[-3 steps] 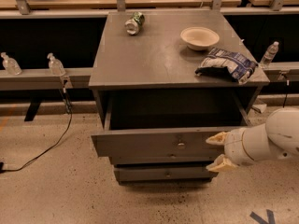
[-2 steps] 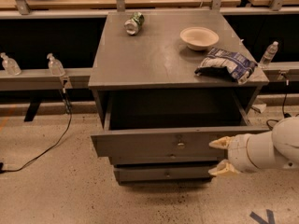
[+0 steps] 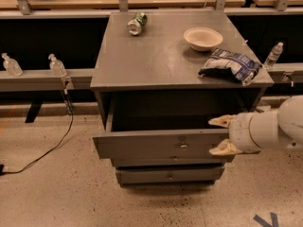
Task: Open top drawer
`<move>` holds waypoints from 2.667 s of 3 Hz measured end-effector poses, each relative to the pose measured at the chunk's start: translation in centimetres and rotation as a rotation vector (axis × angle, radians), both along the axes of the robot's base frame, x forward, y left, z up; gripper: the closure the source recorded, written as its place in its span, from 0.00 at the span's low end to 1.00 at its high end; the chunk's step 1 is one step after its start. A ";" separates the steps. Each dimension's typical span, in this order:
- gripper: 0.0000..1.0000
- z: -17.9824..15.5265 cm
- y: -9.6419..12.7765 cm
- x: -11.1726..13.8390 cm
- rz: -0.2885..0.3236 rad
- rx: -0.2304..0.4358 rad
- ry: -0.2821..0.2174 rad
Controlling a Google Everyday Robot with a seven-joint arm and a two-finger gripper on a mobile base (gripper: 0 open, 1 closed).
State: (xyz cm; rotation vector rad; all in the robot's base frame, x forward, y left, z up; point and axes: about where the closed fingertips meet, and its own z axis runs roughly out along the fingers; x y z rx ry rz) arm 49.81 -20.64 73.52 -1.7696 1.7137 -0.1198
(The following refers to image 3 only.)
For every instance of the white paper bowl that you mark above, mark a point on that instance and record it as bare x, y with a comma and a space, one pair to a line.
203, 38

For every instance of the grey bottom drawer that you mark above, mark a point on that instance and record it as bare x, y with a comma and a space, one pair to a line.
169, 174

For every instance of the clear pump bottle left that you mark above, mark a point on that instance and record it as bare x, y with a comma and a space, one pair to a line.
11, 65

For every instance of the grey wooden drawer cabinet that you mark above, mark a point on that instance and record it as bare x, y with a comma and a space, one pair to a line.
160, 60

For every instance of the grey middle drawer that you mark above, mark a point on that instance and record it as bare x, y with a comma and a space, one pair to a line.
171, 161

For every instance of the clear pump bottle right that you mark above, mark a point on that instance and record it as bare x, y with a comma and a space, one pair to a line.
56, 66

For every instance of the clear pump bottle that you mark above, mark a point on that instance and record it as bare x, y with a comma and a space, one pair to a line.
56, 66
11, 65

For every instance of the blue white chip bag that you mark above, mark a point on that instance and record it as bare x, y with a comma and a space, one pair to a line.
240, 66

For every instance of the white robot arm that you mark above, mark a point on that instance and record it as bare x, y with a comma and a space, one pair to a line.
252, 132

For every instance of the grey metal shelf rail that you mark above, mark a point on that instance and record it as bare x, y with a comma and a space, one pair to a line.
44, 80

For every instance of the clear plastic water bottle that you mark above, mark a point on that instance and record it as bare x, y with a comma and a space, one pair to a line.
273, 56

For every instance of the grey top drawer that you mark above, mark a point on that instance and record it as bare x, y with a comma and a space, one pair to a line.
158, 126

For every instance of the crushed green soda can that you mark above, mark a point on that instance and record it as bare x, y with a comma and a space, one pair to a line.
137, 24

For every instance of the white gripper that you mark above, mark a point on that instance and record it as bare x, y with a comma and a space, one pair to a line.
239, 132

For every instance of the grey drawer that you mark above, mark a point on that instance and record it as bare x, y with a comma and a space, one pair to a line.
169, 174
158, 126
171, 161

